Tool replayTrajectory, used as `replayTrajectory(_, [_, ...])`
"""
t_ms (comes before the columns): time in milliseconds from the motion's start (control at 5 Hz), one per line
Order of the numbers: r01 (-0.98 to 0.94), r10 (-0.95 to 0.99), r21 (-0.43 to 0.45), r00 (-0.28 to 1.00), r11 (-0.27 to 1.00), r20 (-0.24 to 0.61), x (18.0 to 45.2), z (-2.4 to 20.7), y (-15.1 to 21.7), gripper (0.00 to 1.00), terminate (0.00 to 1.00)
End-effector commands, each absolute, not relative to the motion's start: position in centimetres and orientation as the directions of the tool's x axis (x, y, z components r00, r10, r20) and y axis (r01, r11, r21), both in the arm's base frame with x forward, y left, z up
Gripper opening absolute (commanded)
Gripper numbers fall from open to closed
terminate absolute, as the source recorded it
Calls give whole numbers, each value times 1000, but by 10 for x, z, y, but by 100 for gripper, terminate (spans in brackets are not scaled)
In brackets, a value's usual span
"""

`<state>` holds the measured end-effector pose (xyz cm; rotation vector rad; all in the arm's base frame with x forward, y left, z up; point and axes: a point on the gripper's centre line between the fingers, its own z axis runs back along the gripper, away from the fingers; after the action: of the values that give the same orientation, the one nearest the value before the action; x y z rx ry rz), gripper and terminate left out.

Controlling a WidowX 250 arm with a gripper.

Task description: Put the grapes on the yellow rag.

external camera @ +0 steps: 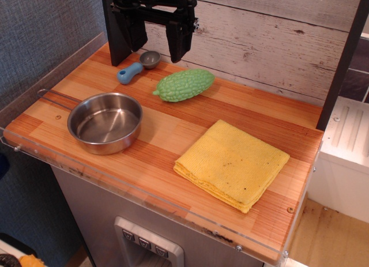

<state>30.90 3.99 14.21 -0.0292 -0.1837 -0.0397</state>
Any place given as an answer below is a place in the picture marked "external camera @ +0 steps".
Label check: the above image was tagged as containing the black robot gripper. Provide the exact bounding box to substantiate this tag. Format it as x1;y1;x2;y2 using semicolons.
111;0;197;63

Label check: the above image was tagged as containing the green plastic grape bunch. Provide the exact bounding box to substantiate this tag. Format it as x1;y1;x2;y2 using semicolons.
152;69;215;103

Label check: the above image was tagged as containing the folded yellow rag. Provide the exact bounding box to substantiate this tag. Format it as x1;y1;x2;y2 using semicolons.
174;120;290;213

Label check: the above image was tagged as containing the stainless steel pot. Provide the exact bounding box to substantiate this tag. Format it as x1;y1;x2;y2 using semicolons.
37;89;143;155

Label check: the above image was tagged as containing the white toy sink drainer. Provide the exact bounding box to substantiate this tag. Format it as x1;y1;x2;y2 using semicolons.
321;97;368;167

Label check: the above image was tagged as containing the grey toy fridge dispenser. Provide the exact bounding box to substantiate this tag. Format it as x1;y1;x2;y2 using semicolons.
114;216;185;266

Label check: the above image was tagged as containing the orange toy object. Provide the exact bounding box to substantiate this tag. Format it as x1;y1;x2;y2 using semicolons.
19;254;45;267

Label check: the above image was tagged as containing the blue handled grey scoop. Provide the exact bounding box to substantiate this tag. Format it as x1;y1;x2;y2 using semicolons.
116;51;161;85

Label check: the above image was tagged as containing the dark left vertical post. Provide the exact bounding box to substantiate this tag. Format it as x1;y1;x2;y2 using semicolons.
102;0;131;66

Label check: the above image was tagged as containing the dark vertical post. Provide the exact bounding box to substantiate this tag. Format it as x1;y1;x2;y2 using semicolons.
316;0;368;131
102;0;131;66

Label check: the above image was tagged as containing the dark right vertical post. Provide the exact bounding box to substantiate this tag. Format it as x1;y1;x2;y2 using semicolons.
316;0;368;131

